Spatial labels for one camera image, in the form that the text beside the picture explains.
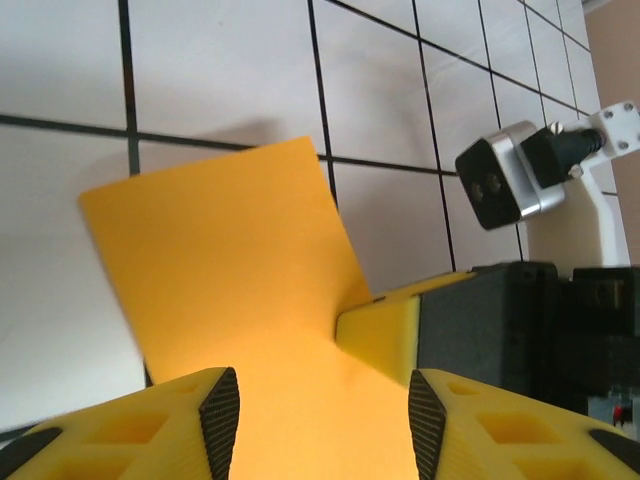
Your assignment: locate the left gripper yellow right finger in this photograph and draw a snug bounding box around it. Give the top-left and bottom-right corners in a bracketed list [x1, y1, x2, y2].
[407, 368, 640, 480]

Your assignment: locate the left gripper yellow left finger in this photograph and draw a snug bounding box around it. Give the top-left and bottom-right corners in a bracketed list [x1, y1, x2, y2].
[0, 366, 241, 480]

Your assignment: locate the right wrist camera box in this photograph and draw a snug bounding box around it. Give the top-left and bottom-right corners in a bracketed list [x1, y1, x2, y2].
[454, 121, 569, 231]

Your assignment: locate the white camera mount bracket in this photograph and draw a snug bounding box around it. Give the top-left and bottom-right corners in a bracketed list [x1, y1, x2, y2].
[522, 99, 640, 266]

